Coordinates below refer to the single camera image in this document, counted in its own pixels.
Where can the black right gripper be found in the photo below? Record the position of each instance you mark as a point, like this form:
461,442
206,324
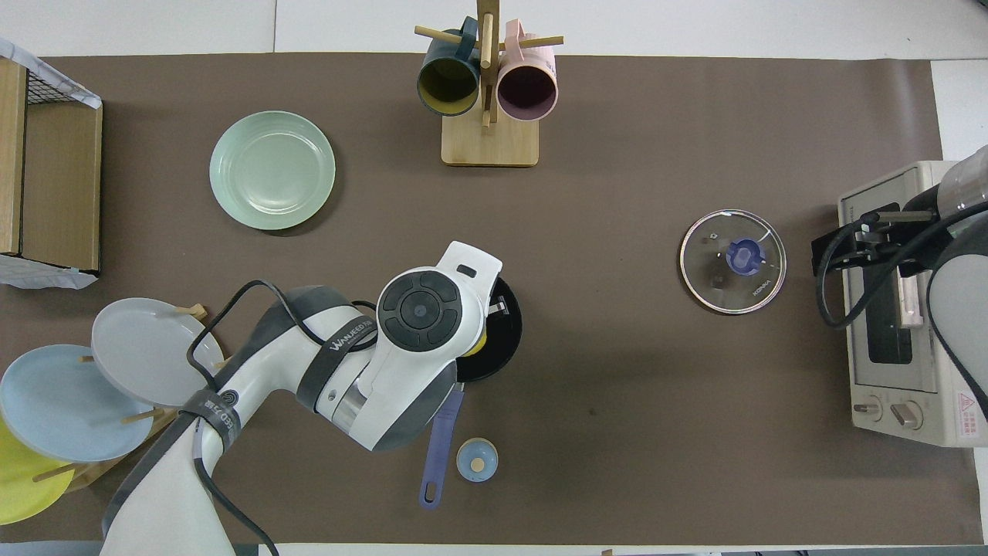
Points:
911,247

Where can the yellow potato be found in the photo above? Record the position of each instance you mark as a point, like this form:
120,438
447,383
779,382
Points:
477,344

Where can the glass lid with blue knob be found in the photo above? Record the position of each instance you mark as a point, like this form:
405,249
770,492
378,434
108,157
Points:
743,256

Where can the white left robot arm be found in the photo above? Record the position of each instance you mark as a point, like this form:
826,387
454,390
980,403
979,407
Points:
421,310

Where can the mint green plate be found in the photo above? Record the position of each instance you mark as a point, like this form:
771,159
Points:
272,170

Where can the wooden plate rack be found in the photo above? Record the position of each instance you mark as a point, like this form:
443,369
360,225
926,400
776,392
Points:
193,311

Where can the grey plate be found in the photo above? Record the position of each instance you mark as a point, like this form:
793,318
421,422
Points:
147,351

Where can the light blue plate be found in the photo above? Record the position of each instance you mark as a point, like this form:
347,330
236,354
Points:
62,409

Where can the yellow plate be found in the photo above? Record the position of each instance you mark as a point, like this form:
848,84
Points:
23,486

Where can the brown table mat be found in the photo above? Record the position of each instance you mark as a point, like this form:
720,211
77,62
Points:
617,386

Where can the dark blue saucepan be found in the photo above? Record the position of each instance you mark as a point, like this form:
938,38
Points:
440,455

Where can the cream toaster oven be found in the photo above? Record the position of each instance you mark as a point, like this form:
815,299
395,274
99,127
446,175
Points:
880,401

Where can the wooden mug tree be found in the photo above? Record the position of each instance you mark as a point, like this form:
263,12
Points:
490,147

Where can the pink ribbed mug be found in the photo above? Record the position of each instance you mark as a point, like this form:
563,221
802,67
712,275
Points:
527,89

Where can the dark teal mug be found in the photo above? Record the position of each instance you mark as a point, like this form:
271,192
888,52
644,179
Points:
448,81

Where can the wooden two-tier shelf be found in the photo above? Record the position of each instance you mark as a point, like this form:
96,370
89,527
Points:
62,185

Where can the white printed cloth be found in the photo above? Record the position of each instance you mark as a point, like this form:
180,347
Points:
38,274
69,89

